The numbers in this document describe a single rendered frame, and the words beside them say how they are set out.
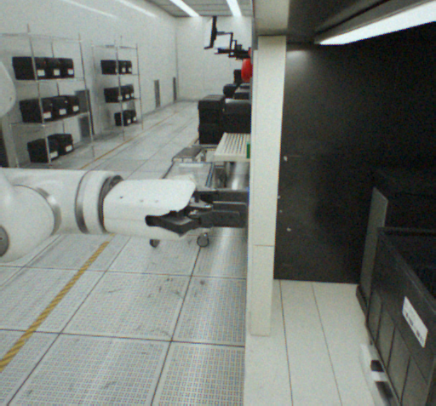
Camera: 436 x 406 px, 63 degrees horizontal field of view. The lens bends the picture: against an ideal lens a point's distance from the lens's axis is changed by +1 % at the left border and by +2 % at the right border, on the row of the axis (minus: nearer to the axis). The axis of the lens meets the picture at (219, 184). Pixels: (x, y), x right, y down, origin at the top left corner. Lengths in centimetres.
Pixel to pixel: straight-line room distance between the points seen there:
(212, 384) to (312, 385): 119
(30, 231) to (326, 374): 51
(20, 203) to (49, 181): 6
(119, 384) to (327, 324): 127
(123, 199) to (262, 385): 39
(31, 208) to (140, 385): 150
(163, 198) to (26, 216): 15
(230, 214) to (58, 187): 21
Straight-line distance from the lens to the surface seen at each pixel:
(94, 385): 192
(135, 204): 42
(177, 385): 184
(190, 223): 40
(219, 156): 234
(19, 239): 43
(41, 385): 200
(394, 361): 58
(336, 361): 73
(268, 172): 58
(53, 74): 519
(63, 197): 47
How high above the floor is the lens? 136
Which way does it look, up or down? 19 degrees down
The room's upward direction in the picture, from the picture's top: straight up
